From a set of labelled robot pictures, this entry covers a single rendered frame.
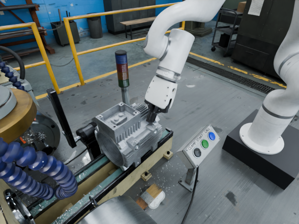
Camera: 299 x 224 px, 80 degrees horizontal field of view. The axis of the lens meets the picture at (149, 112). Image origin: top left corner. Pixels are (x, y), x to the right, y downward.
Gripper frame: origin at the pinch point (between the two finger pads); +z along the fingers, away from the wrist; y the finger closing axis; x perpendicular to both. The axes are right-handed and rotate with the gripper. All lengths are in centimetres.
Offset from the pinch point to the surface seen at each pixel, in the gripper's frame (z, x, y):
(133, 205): 12.3, 24.4, -19.2
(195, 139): 0.0, -3.0, -17.7
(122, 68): -11.0, -11.0, 33.6
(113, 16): -103, -295, 421
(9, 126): -0.8, 44.7, -2.4
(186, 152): 3.6, 2.0, -18.4
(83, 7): -93, -235, 475
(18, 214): 25.7, 38.9, 1.4
